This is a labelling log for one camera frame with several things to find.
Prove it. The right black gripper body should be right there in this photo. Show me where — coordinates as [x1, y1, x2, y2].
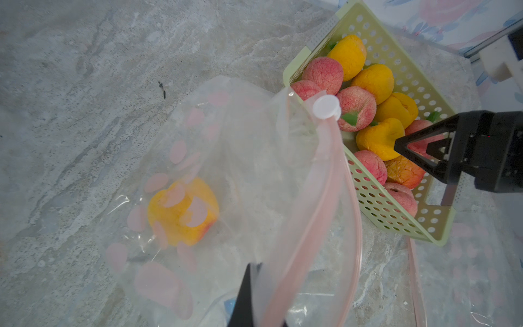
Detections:
[447, 110, 522, 193]

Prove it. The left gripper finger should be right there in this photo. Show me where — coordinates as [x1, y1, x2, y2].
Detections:
[227, 263, 262, 327]

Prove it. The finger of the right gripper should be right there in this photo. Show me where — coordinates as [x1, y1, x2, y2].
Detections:
[394, 114, 460, 184]

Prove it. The yellow peach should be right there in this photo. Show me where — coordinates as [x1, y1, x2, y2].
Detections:
[328, 35, 367, 82]
[351, 64, 394, 105]
[355, 118, 405, 162]
[374, 92, 419, 129]
[385, 156, 426, 190]

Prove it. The pink zipper clear bag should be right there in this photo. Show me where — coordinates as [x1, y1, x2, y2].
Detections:
[97, 76, 362, 326]
[407, 201, 522, 326]

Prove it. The blue zipper clear bag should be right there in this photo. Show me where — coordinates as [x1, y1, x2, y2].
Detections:
[223, 298, 237, 322]

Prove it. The pink peach right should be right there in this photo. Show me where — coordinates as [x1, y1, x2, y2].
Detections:
[404, 119, 446, 159]

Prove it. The pink peach bottom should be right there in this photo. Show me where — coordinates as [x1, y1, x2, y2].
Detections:
[384, 183, 418, 217]

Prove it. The pink peach lower centre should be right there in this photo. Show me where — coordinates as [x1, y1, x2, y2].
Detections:
[354, 151, 388, 185]

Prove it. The pink peach green leaf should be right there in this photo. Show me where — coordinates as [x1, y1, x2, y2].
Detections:
[336, 86, 377, 132]

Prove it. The yellow peach top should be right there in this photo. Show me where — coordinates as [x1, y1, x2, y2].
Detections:
[328, 35, 367, 82]

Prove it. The pink peach upper left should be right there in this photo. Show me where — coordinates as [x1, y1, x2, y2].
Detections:
[302, 57, 344, 95]

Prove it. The pink peach far left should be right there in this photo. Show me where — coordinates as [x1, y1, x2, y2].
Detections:
[291, 80, 321, 101]

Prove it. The light green plastic basket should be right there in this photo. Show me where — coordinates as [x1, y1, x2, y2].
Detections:
[283, 1, 456, 246]

